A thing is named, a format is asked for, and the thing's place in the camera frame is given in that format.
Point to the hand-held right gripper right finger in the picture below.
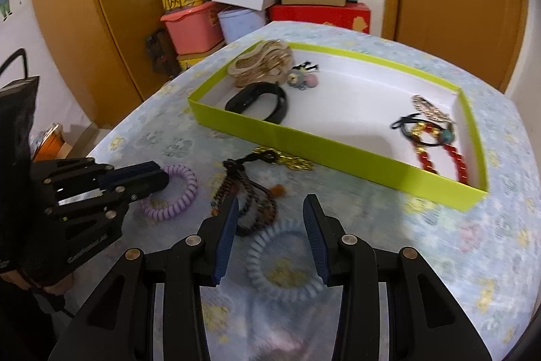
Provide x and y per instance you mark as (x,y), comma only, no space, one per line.
(315,242)

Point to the black wristband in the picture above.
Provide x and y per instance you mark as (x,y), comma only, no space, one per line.
(274,109)

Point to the lavender round bin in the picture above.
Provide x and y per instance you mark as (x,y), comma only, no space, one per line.
(241,25)

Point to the pink rhinestone ornament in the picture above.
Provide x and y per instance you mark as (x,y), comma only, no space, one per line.
(429,107)

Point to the yellow-green shallow box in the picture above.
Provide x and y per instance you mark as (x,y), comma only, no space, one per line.
(338,158)

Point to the pink plastic basket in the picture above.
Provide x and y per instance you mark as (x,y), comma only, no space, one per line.
(190,31)

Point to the wooden door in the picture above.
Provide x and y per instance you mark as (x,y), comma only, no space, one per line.
(456,5)

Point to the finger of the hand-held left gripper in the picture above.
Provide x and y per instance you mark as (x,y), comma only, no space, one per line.
(143,189)
(139,171)

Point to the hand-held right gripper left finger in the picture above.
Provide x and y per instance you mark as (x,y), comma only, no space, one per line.
(224,242)

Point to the black mesh bag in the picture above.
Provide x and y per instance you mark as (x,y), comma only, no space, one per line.
(17,124)

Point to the person's left hand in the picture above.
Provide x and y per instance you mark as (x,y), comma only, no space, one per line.
(44,291)

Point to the dark bundle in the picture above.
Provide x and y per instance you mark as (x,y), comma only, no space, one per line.
(162,52)

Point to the floral blue tablecloth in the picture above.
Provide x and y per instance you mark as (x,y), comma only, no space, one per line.
(443,259)

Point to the orange packet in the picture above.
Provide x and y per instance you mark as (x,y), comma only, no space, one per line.
(48,143)

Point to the red gift box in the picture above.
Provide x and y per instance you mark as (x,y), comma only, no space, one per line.
(317,16)

